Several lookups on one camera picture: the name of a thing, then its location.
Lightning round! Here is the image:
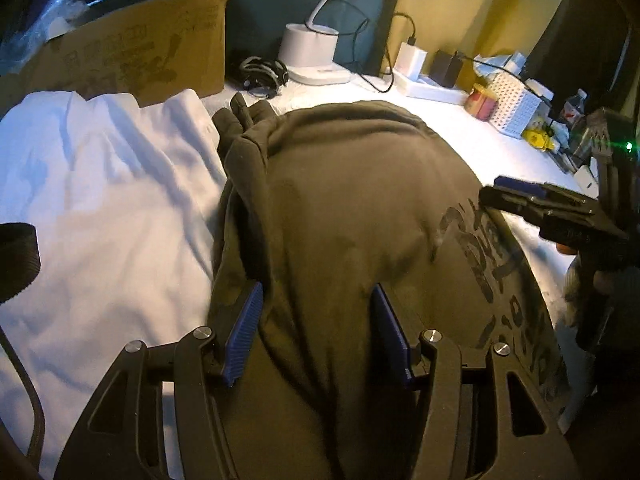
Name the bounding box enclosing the white desk lamp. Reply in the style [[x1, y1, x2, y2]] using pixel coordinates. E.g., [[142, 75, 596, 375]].
[[278, 0, 352, 87]]

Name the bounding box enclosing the plastic water bottle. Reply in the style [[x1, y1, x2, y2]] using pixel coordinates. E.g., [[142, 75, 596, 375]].
[[562, 89, 587, 128]]

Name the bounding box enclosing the brown t-shirt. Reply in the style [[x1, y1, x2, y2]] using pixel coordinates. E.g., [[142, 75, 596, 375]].
[[209, 101, 570, 479]]

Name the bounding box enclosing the white power strip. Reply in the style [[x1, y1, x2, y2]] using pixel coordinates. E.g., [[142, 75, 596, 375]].
[[393, 70, 468, 105]]

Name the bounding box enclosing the white garment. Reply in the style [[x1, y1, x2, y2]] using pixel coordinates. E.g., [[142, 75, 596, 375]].
[[1, 90, 226, 478]]

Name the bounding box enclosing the white phone charger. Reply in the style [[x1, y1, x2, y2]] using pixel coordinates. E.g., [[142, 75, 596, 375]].
[[394, 42, 427, 81]]

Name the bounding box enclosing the tissue box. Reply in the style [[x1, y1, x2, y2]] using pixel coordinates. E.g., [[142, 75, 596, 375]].
[[574, 165, 599, 200]]

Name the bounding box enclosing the yellow curtain left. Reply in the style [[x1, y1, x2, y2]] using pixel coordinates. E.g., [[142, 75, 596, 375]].
[[385, 0, 561, 66]]

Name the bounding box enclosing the black coiled cable bundle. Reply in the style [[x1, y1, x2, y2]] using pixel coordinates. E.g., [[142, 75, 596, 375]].
[[236, 55, 292, 100]]

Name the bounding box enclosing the teal curtain left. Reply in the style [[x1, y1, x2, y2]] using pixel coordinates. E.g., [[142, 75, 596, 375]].
[[226, 0, 397, 75]]

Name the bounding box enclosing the yellow snack bag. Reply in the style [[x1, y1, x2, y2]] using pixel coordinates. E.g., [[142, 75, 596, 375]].
[[522, 129, 558, 152]]

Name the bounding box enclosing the white perforated basket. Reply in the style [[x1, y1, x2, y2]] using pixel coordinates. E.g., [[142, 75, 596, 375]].
[[488, 72, 541, 138]]

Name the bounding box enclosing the black power adapter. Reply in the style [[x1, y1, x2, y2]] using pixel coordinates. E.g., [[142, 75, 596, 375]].
[[428, 50, 464, 89]]

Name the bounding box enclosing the red tin can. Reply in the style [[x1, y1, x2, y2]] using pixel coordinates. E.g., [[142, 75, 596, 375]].
[[463, 84, 498, 122]]

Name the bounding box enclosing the glass jar white lid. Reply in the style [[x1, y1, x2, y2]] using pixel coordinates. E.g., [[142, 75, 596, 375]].
[[525, 78, 554, 118]]

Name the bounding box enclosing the black camera cable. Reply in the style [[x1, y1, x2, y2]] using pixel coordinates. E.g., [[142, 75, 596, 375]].
[[0, 326, 48, 470]]

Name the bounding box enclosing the cardboard box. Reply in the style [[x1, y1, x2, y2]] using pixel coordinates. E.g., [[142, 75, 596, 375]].
[[1, 0, 229, 113]]

